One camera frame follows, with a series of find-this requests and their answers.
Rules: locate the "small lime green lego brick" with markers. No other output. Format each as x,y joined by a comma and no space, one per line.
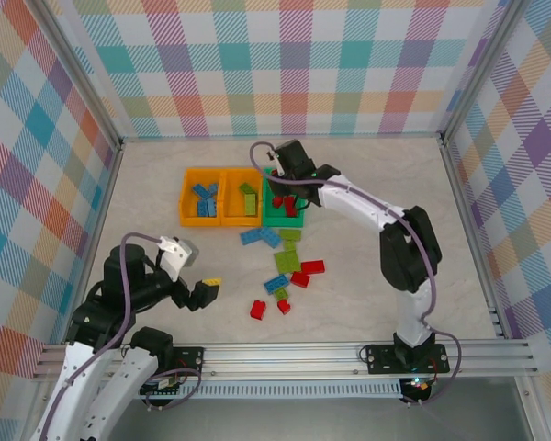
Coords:
281,294
288,245

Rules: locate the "tall red lego brick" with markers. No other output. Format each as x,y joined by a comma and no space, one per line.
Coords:
257,310

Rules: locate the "large lime green lego plate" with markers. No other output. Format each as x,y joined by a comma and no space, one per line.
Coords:
287,261

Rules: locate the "small blue lego brick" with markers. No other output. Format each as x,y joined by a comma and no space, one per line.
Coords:
213,207
213,188

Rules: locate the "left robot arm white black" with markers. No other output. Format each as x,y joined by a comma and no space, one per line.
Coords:
128,381

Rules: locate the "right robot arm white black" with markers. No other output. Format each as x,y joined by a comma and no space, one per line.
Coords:
408,257

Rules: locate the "green plastic bin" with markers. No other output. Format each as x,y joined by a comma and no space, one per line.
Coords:
280,222

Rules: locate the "orange plastic bin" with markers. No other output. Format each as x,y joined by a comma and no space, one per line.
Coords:
197,222
232,206

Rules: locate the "small controller circuit board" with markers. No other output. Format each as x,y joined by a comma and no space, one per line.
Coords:
418,385
163,386

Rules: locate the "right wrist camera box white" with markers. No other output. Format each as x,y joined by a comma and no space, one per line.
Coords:
279,166

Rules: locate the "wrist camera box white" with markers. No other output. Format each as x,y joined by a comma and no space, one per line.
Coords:
172,257
279,166

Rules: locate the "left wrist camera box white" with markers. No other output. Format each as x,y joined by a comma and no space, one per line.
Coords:
172,257

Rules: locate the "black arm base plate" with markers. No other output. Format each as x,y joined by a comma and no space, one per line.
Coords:
378,360
190,360

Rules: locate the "aluminium table side rail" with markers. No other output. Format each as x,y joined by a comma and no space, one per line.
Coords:
104,206
464,206

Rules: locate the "aluminium table end rail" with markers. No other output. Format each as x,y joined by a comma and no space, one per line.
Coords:
211,138

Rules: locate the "aluminium frame post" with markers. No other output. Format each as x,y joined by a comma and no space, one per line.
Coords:
82,75
482,69

